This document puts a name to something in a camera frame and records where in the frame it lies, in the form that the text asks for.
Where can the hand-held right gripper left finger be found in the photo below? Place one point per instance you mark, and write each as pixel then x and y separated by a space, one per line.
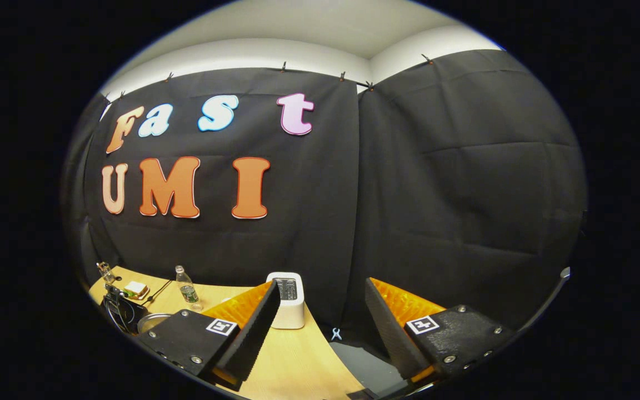
pixel 253 339

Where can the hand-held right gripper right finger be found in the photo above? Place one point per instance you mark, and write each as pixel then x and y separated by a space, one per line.
pixel 395 339

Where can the white toaster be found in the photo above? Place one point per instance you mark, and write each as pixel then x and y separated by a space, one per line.
pixel 292 311

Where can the small white clamp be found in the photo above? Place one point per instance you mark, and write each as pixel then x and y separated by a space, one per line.
pixel 335 334

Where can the clear plastic water bottle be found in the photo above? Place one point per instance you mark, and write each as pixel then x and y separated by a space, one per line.
pixel 188 291

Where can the black backdrop cloth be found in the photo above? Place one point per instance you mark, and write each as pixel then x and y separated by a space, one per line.
pixel 309 233

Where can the sandwich on small plate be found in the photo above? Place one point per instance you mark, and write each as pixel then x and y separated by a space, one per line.
pixel 135 289

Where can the small clear glass jar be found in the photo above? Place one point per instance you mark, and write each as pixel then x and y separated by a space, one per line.
pixel 106 272

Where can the row of black cloth clips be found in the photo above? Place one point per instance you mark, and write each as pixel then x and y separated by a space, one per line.
pixel 342 76

